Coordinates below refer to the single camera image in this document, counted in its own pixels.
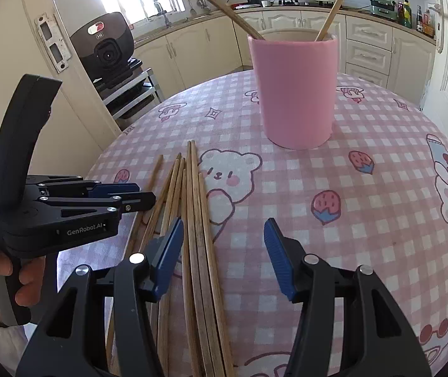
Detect chrome faucet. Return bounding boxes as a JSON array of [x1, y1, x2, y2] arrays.
[[153, 2, 173, 28]]

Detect orange oil bottle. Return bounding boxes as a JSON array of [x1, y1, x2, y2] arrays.
[[423, 8, 437, 38]]

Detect hanging utensil rack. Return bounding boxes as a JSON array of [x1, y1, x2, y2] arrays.
[[185, 0, 211, 14]]

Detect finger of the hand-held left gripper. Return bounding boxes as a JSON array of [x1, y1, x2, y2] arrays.
[[25, 175, 141, 200], [37, 191, 157, 221]]

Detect metal door handle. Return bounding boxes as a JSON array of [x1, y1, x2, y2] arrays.
[[428, 0, 448, 53]]

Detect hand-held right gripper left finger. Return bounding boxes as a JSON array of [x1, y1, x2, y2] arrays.
[[15, 217, 185, 377]]

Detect long wooden chopstick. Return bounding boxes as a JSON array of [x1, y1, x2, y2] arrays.
[[156, 0, 266, 41], [313, 0, 359, 42]]

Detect black kitchen appliance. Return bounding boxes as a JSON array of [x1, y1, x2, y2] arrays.
[[70, 12, 136, 81]]

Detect gas stove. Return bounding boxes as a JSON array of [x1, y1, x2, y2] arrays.
[[273, 0, 336, 7]]

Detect person's left hand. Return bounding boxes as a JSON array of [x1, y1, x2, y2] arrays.
[[0, 249, 46, 308]]

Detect cream lower kitchen cabinets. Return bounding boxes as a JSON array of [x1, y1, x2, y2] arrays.
[[133, 6, 439, 105]]

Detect metal tray rack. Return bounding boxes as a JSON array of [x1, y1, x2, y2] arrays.
[[92, 59, 165, 130]]

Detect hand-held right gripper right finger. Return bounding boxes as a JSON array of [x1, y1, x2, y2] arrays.
[[263, 217, 433, 377]]

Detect bundle of wooden chopsticks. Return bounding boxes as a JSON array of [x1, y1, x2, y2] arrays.
[[106, 140, 235, 377]]

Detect green yellow bottle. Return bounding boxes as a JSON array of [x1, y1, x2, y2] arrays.
[[399, 0, 413, 28]]

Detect metal door strike plate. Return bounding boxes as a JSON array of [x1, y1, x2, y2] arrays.
[[35, 13, 70, 73]]

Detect pink cup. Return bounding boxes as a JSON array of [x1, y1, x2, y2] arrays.
[[247, 29, 339, 150]]

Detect green countertop appliance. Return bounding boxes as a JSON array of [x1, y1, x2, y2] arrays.
[[370, 0, 399, 22]]

